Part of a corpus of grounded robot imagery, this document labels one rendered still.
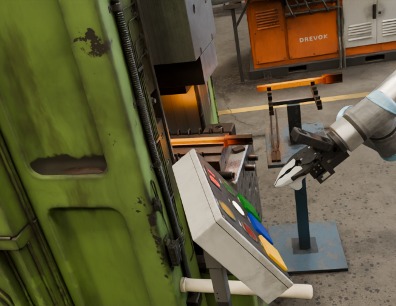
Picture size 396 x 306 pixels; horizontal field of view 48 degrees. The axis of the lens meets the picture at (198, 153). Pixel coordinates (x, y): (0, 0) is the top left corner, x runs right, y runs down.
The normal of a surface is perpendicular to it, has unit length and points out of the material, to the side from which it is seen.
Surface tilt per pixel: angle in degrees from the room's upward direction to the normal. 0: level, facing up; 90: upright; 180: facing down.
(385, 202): 0
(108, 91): 89
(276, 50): 90
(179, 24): 90
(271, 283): 90
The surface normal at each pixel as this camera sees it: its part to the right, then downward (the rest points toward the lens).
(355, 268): -0.18, -0.87
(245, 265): 0.18, 0.43
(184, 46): -0.25, 0.49
